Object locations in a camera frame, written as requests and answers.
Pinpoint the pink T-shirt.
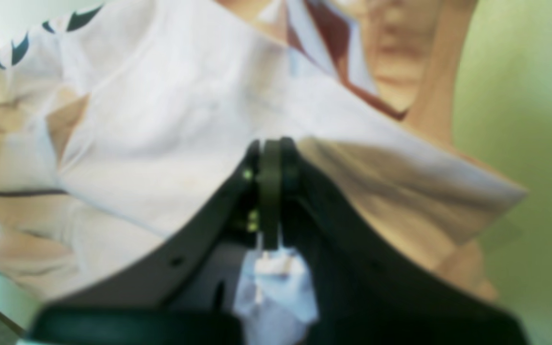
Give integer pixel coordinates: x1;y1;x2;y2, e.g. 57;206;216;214
0;0;525;345

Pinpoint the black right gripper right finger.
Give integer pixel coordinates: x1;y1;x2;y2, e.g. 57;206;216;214
280;138;528;345

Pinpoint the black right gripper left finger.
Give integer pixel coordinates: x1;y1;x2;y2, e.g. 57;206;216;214
22;138;282;345

